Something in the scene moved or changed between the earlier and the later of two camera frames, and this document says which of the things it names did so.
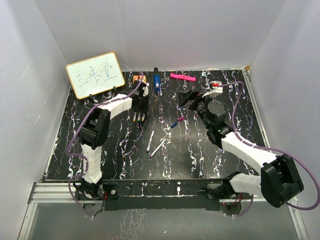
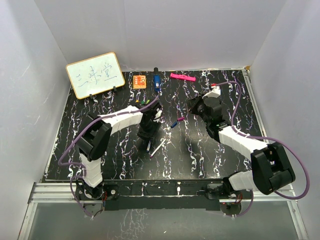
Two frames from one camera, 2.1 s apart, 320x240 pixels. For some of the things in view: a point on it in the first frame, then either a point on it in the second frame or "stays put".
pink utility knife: (183, 76) stays put
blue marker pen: (157, 80) stays put
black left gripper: (144, 110) to (151, 135)
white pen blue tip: (147, 150) stays put
